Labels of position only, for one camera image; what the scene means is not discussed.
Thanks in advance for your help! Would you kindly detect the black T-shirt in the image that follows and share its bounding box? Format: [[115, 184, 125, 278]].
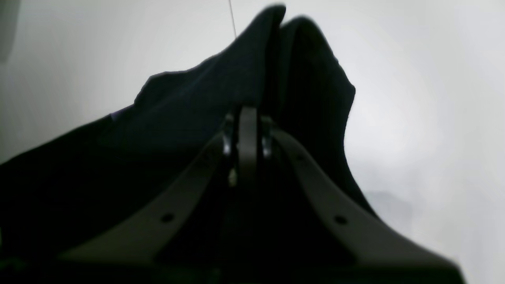
[[0, 5, 375, 261]]

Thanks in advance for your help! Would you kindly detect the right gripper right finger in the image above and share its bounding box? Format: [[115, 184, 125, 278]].
[[258, 115, 465, 284]]

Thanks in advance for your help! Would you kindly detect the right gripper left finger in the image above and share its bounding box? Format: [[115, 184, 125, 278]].
[[59, 114, 234, 265]]

